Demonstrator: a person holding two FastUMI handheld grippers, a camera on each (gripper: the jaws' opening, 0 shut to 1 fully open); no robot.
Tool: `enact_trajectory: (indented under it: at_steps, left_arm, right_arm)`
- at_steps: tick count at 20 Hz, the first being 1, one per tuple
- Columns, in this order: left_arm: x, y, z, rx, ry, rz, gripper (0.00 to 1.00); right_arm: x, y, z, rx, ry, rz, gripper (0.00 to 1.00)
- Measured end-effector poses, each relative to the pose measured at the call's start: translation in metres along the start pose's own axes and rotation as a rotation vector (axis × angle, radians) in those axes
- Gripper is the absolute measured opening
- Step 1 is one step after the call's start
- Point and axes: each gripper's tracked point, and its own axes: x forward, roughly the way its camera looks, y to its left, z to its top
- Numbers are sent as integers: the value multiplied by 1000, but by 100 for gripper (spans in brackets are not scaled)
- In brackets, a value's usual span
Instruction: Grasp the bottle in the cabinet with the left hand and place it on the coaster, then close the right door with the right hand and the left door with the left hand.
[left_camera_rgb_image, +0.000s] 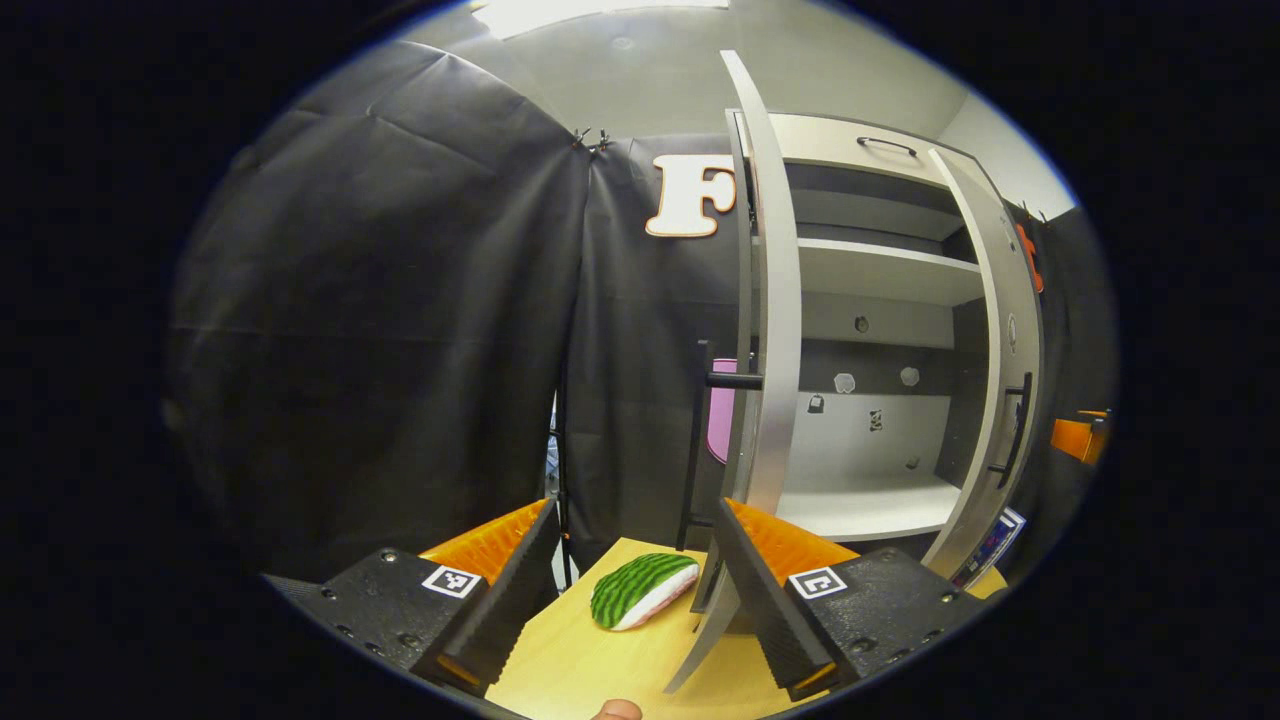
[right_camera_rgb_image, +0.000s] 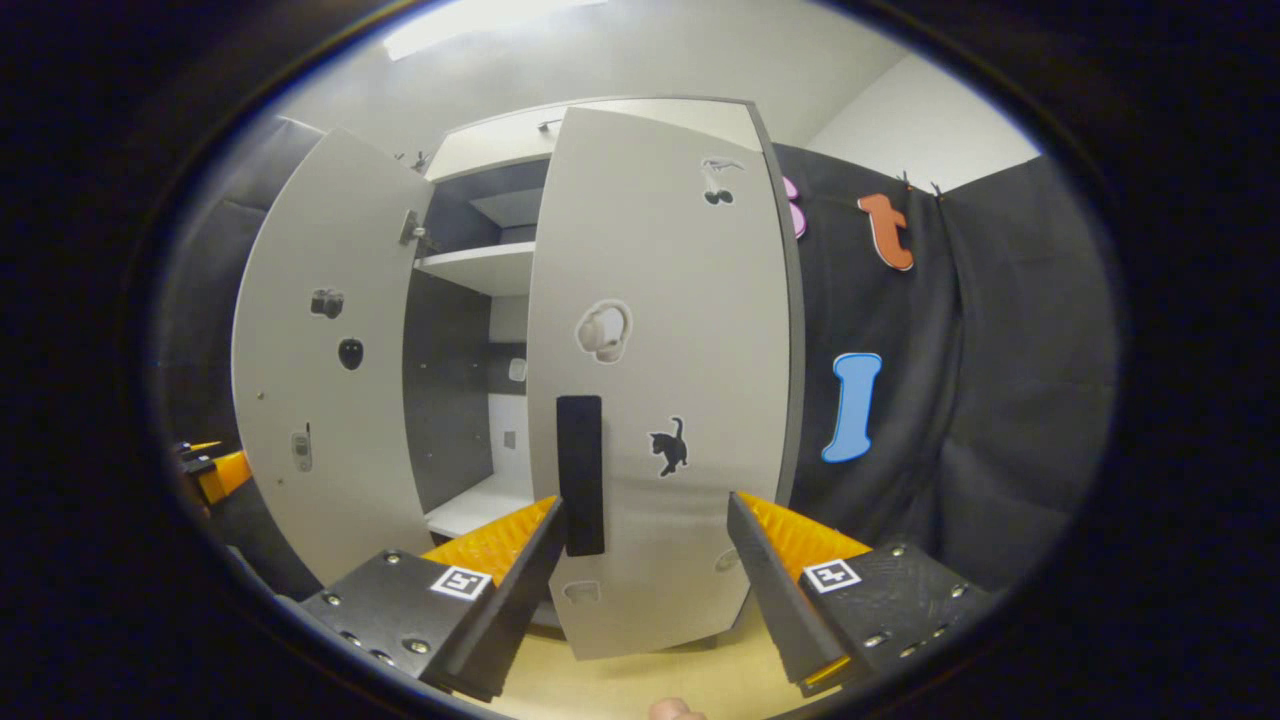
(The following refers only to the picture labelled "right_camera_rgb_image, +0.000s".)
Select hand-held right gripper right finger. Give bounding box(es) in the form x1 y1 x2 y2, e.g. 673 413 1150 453
726 492 993 701

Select white grey cabinet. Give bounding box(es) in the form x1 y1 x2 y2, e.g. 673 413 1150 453
403 95 796 633

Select metal door hinge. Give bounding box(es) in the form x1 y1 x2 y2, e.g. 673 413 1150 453
400 209 441 255

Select white cabinet drawer front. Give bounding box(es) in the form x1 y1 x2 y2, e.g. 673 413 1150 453
425 97 763 183

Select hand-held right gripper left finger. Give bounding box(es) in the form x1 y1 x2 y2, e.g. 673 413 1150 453
300 497 568 704

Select white cabinet door cat sticker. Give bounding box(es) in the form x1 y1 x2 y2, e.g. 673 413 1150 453
526 100 807 662

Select white cabinet shelf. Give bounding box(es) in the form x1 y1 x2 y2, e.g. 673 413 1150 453
414 242 537 297

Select black door handle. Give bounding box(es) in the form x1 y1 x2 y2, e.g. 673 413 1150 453
556 394 607 558

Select white cabinet door camera sticker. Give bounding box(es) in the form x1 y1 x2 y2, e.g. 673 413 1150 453
231 127 437 587

